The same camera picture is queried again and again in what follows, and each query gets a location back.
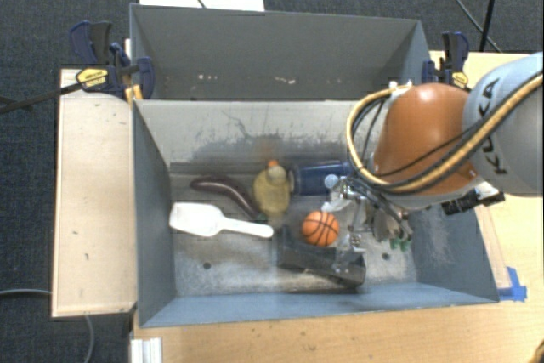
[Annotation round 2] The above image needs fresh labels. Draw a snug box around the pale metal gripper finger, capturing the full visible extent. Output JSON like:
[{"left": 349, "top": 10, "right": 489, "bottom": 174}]
[
  {"left": 338, "top": 226, "right": 365, "bottom": 255},
  {"left": 331, "top": 247, "right": 367, "bottom": 275}
]

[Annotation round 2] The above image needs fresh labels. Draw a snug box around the orange toy basketball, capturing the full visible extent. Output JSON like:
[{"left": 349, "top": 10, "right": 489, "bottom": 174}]
[{"left": 301, "top": 210, "right": 341, "bottom": 248}]

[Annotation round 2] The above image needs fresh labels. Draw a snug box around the black flat box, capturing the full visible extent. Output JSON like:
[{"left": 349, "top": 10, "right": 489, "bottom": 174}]
[{"left": 276, "top": 224, "right": 368, "bottom": 289}]

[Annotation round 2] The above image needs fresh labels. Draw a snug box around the dark blue cup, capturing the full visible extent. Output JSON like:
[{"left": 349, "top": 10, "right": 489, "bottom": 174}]
[{"left": 290, "top": 160, "right": 354, "bottom": 197}]

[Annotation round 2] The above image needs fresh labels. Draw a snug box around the yellow bottle with orange cap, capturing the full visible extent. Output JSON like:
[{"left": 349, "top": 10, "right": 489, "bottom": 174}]
[{"left": 252, "top": 159, "right": 292, "bottom": 227}]

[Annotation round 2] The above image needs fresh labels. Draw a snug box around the grey metal bin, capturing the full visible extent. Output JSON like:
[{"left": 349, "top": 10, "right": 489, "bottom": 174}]
[{"left": 128, "top": 3, "right": 501, "bottom": 329}]

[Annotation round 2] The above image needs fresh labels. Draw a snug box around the dark brown curved tube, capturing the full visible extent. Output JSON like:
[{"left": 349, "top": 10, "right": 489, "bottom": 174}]
[{"left": 189, "top": 175, "right": 265, "bottom": 222}]

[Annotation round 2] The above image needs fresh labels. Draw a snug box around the white plastic scoop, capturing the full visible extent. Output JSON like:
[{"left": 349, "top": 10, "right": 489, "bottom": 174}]
[{"left": 168, "top": 201, "right": 275, "bottom": 240}]

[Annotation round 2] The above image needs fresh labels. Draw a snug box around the pale wood flat board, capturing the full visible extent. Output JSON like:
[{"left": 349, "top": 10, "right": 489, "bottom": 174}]
[{"left": 50, "top": 67, "right": 139, "bottom": 318}]

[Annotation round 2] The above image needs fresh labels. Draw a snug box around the black cylinder on white bracket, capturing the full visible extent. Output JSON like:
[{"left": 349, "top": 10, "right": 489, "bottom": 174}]
[{"left": 440, "top": 184, "right": 507, "bottom": 217}]

